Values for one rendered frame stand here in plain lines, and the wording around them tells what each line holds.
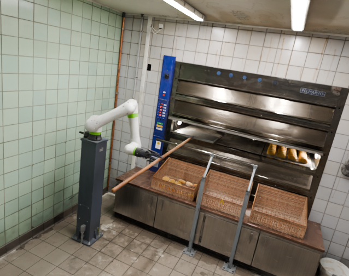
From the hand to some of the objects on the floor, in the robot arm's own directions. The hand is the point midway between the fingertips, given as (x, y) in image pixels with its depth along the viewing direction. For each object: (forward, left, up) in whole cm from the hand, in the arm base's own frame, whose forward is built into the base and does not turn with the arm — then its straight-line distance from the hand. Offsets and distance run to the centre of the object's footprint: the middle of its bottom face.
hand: (160, 158), depth 267 cm
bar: (+29, +48, -118) cm, 131 cm away
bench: (+47, +69, -118) cm, 144 cm away
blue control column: (-45, +193, -118) cm, 230 cm away
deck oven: (+52, +192, -118) cm, 232 cm away
